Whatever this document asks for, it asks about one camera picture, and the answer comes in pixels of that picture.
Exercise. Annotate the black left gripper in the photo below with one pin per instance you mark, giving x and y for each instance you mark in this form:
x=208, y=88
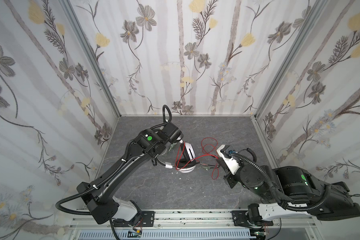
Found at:
x=183, y=154

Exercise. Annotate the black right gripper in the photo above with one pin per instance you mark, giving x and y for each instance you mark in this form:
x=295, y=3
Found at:
x=223, y=163

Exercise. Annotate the mint green headphones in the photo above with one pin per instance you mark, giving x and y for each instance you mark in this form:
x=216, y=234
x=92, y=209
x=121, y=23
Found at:
x=174, y=144

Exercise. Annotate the white black headphones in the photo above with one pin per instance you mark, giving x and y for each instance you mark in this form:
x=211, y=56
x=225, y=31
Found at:
x=185, y=161

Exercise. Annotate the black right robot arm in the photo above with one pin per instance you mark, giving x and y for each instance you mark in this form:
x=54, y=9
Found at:
x=287, y=191

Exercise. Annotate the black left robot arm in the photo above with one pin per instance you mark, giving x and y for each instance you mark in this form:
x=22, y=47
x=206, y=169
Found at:
x=97, y=198

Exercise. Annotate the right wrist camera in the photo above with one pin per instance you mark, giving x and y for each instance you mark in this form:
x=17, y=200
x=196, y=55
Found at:
x=229, y=164

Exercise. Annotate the white slotted cable duct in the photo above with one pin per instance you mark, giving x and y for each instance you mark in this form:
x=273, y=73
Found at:
x=187, y=234

